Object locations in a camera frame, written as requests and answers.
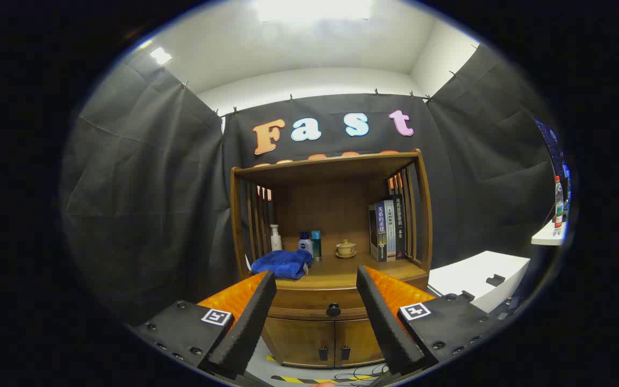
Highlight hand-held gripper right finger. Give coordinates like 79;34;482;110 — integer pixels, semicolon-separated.
356;265;503;377

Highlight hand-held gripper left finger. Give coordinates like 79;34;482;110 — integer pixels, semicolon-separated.
132;270;278;382

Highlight wooden drawer with black knob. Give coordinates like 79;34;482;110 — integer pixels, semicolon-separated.
265;288;429;322

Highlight wooden cabinet door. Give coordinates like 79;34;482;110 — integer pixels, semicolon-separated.
335;318;388;367
263;317;336;369

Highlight wooden countertop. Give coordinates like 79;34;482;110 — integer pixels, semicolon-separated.
249;252;429;292

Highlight wooden cabinet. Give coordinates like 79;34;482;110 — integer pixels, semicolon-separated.
230;149;434;369

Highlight yellow black floor tape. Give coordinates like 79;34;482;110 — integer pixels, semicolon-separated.
271;375;381;384

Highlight blue towel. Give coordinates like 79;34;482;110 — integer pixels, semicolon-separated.
250;249;314;280

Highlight dark blue book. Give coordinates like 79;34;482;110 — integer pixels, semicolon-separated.
369;200;388;263

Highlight pale blue book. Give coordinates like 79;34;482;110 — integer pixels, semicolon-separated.
384;198;397;261

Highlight black book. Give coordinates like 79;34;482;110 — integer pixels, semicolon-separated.
393;195;407;260

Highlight black backdrop cloth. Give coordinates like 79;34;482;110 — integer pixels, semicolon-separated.
61;43;563;323

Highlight white table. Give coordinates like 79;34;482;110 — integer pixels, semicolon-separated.
531;218;568;246

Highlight clear bottle with red label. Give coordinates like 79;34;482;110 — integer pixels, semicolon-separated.
553;176;564;236

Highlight dark blue banner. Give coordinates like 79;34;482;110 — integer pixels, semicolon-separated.
534;118;567;179

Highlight large ceiling light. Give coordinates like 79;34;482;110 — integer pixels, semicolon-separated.
256;0;375;22

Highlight black floor cables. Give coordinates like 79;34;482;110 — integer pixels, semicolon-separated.
336;363;391;381

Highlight white box with black handles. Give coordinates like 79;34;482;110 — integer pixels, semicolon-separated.
428;250;531;313

